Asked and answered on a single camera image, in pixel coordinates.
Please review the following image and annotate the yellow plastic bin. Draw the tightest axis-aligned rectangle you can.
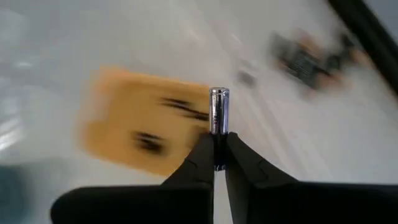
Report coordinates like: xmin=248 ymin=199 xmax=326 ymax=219
xmin=76 ymin=65 xmax=215 ymax=177

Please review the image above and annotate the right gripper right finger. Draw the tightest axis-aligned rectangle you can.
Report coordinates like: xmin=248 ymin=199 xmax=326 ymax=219
xmin=224 ymin=132 xmax=398 ymax=224

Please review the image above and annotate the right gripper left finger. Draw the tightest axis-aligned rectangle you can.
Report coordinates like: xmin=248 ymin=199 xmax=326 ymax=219
xmin=50 ymin=133 xmax=216 ymax=224

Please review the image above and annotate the black copper battery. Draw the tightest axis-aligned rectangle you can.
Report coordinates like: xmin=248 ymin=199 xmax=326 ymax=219
xmin=270 ymin=30 xmax=315 ymax=78
xmin=132 ymin=130 xmax=167 ymax=156
xmin=182 ymin=110 xmax=211 ymax=123
xmin=160 ymin=96 xmax=195 ymax=110
xmin=289 ymin=55 xmax=343 ymax=91

